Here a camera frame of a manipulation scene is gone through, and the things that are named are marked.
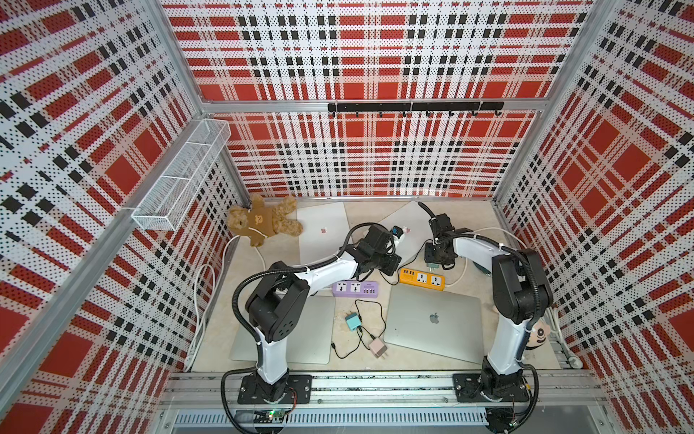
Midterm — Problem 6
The white laptop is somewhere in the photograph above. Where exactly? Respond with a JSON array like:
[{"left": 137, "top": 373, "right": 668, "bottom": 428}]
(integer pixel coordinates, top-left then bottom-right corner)
[
  {"left": 380, "top": 202, "right": 432, "bottom": 265},
  {"left": 296, "top": 203, "right": 350, "bottom": 264}
]

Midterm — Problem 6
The orange power strip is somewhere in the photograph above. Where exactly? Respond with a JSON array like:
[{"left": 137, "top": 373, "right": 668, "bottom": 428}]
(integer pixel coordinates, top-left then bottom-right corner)
[{"left": 399, "top": 268, "right": 446, "bottom": 291}]

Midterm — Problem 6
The white wire mesh basket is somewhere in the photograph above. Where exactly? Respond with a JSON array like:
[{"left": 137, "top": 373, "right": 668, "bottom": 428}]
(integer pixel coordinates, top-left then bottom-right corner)
[{"left": 132, "top": 119, "right": 231, "bottom": 231}]

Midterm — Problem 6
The white laptop back left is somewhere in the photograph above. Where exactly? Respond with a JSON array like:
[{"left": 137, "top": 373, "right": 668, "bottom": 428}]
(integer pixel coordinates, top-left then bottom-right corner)
[{"left": 296, "top": 203, "right": 350, "bottom": 264}]

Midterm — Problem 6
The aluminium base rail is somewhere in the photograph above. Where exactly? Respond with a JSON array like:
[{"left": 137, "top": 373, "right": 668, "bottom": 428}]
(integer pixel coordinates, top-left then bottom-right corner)
[{"left": 153, "top": 370, "right": 619, "bottom": 433}]

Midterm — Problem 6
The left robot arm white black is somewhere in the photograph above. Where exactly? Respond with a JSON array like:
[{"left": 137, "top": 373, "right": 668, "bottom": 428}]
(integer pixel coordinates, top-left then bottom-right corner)
[{"left": 231, "top": 222, "right": 405, "bottom": 404}]

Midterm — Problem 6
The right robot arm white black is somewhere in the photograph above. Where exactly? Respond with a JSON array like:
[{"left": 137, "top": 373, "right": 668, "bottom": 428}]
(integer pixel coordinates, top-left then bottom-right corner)
[{"left": 417, "top": 202, "right": 553, "bottom": 401}]

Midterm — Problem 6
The white power cord right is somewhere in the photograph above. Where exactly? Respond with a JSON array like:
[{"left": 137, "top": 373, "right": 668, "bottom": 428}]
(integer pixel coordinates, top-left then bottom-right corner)
[{"left": 444, "top": 226, "right": 584, "bottom": 370}]

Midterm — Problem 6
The silver laptop front left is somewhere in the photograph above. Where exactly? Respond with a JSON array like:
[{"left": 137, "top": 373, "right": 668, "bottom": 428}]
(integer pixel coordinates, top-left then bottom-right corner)
[{"left": 229, "top": 296, "right": 336, "bottom": 365}]

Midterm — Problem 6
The purple power strip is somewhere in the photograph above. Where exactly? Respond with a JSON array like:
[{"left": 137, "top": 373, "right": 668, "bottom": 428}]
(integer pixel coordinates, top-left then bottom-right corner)
[{"left": 332, "top": 280, "right": 379, "bottom": 298}]

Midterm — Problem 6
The brown teddy bear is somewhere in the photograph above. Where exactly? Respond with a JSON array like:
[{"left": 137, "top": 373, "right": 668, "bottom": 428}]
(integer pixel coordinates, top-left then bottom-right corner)
[{"left": 227, "top": 195, "right": 304, "bottom": 247}]

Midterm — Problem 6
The white laptop back right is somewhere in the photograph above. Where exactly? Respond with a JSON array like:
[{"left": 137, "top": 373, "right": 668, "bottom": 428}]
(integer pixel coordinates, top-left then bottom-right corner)
[{"left": 380, "top": 202, "right": 432, "bottom": 265}]

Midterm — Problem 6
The white power cord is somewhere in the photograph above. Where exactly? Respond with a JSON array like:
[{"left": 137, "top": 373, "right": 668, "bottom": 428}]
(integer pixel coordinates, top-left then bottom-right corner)
[
  {"left": 183, "top": 234, "right": 334, "bottom": 373},
  {"left": 444, "top": 226, "right": 584, "bottom": 370}
]

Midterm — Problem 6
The silver laptop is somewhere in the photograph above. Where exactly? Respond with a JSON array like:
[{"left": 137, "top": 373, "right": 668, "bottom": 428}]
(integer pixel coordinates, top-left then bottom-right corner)
[
  {"left": 229, "top": 296, "right": 336, "bottom": 365},
  {"left": 384, "top": 284, "right": 484, "bottom": 363}
]

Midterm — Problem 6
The plush doll striped hat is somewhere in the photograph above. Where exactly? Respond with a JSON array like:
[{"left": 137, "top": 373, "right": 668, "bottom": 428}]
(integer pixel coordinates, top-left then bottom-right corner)
[{"left": 526, "top": 319, "right": 551, "bottom": 350}]

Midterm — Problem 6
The teal usb charger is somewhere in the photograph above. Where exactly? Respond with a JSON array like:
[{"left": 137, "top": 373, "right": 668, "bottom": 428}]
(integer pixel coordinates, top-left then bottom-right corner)
[{"left": 345, "top": 313, "right": 361, "bottom": 331}]

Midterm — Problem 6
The silver laptop front right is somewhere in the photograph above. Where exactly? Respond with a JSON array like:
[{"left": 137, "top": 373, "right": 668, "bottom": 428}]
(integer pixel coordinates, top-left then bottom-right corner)
[{"left": 384, "top": 284, "right": 484, "bottom": 363}]

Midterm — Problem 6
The black hook rail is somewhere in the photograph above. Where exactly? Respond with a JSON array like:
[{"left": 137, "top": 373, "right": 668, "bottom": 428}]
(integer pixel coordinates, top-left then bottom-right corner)
[{"left": 327, "top": 101, "right": 505, "bottom": 114}]

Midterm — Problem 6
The white power cord left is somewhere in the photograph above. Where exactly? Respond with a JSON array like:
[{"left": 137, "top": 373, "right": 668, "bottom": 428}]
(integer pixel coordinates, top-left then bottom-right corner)
[{"left": 183, "top": 234, "right": 334, "bottom": 373}]

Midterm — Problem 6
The black cable laptop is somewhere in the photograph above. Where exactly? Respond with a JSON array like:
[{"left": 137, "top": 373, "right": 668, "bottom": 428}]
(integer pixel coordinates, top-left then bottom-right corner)
[
  {"left": 378, "top": 238, "right": 432, "bottom": 287},
  {"left": 354, "top": 299, "right": 389, "bottom": 348},
  {"left": 330, "top": 327, "right": 370, "bottom": 360}
]

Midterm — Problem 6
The pink usb charger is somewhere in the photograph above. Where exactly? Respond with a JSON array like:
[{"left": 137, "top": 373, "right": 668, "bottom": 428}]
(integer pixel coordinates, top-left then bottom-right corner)
[{"left": 369, "top": 337, "right": 388, "bottom": 358}]

